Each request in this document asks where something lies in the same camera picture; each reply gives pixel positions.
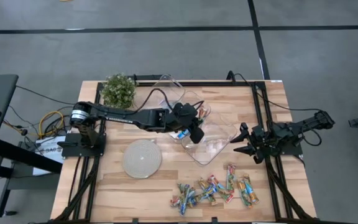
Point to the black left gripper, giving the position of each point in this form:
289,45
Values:
183,116

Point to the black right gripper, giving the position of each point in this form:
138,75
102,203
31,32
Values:
259,141

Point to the blue wrapper Chewy granola bar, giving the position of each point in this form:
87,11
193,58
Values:
185,203
182,134
210,193
193,199

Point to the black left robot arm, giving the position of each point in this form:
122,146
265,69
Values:
120,115

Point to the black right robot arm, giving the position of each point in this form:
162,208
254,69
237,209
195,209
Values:
291,130

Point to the clear plastic bin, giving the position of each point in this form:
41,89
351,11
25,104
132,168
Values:
166,85
219,146
205,102

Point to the round woven beige placemat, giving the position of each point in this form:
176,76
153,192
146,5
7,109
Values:
141,158

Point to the green potted plant black pot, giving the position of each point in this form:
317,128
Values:
118,91

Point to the white printed paper sheet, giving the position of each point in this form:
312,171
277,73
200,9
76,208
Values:
50,149

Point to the black aluminium rig frame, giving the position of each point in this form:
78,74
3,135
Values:
216,84

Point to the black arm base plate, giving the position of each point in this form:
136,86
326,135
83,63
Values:
73,151
294,151

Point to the black table edge bracket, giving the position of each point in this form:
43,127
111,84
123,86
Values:
134,220
214,220

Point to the black desk leg frame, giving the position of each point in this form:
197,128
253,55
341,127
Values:
26,155

